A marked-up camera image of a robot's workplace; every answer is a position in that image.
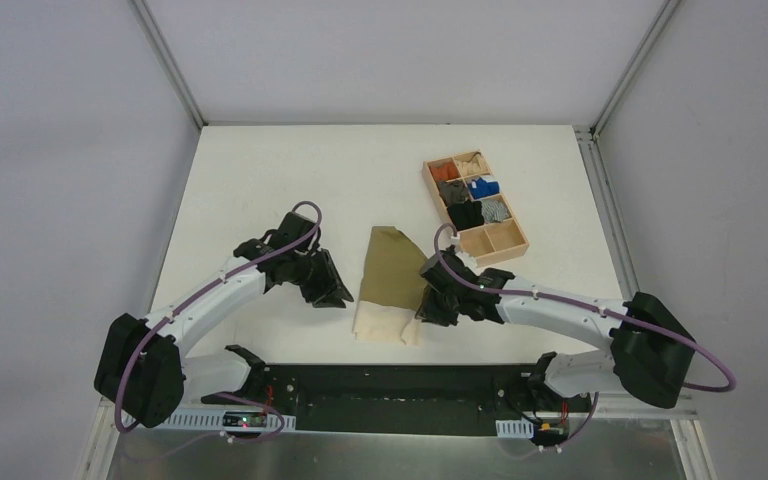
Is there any orange rolled underwear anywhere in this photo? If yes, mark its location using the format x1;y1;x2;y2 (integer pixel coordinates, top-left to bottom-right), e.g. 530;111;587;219
429;161;460;183

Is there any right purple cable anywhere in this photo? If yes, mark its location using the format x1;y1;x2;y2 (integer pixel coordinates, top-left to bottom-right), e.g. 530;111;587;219
432;223;738;393

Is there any grey striped rolled underwear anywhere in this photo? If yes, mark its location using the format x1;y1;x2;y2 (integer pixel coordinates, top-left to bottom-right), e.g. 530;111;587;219
481;199;510;224

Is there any white cable duct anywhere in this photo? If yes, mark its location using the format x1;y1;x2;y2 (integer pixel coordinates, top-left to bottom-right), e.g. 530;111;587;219
495;418;535;440
157;407;296;434

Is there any left white cable duct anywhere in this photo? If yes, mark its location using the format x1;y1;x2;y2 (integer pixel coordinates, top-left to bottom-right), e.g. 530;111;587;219
157;407;296;434

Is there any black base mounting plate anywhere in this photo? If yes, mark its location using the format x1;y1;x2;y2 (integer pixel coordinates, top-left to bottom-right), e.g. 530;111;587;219
235;364;592;437

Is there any wooden compartment box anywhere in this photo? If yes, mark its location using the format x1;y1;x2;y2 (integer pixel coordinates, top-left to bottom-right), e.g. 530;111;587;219
422;150;530;266

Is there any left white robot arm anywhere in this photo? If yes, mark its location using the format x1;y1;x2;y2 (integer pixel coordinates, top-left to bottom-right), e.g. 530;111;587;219
93;209;353;433

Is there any dark grey rolled underwear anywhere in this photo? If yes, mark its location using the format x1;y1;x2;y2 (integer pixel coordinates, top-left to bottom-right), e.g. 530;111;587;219
436;179;471;207

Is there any blue rolled underwear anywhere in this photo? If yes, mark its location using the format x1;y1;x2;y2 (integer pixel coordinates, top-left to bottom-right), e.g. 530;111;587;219
466;175;500;200

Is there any right white cable duct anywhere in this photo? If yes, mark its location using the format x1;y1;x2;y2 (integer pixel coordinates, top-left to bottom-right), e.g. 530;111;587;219
495;418;535;440

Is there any black rolled underwear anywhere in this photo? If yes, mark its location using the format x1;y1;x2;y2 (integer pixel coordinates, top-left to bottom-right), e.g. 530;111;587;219
447;200;485;231

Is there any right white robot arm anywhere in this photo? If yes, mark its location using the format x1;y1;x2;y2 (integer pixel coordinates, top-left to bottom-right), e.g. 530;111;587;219
416;250;694;410

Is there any olive and cream underwear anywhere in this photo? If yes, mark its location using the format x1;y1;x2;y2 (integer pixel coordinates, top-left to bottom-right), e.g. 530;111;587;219
352;226;426;346

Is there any beige rolled underwear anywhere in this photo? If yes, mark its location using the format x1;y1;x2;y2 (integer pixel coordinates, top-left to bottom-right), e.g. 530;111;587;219
453;151;489;177

